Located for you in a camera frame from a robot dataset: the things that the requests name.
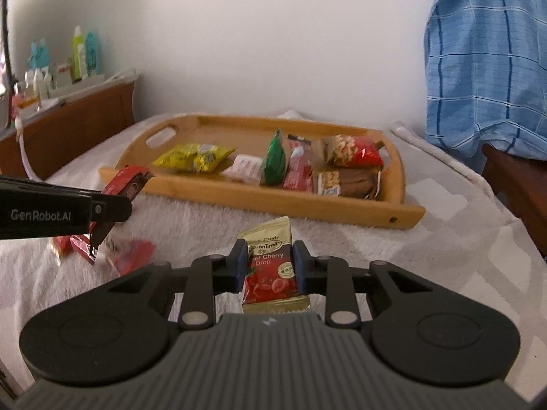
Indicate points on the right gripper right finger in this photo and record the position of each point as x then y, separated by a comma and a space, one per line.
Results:
417, 328

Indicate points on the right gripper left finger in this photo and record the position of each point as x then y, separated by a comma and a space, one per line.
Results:
121, 329

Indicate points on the red white stick packet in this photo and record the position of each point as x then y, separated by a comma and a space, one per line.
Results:
93, 246

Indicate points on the cherry drop candy packet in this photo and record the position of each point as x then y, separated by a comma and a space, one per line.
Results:
270, 285

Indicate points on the yellow snack bag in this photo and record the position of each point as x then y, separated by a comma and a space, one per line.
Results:
193, 157

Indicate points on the brown peanut snack bag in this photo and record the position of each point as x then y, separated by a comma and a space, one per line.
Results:
358, 183

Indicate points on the red peanut bag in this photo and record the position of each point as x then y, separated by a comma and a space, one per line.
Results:
351, 151

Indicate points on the pink white pastry packet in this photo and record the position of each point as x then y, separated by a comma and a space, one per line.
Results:
245, 168

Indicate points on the long red snack bar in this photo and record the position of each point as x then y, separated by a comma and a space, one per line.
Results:
298, 176

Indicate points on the green snack packet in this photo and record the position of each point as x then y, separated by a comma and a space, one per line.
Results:
275, 161

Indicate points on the red toffee packet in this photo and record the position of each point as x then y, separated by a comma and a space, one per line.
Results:
129, 181

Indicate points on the wooden side cabinet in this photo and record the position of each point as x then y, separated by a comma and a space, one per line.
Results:
57, 137

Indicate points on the grey patterned towel blanket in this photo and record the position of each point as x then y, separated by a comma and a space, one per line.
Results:
467, 241

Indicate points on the white organizer tray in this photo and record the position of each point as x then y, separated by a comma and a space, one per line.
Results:
81, 87

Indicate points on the blue bottle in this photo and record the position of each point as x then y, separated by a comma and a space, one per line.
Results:
39, 55

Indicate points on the green lotion bottle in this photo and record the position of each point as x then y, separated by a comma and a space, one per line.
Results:
79, 64

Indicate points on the teal lotion bottle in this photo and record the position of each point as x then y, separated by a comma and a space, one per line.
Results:
92, 54

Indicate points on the dark wooden chair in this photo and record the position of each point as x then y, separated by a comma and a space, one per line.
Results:
523, 184

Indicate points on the bamboo serving tray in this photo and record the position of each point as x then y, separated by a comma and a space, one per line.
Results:
252, 136

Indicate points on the blue plaid cloth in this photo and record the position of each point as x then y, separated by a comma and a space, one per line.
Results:
485, 66

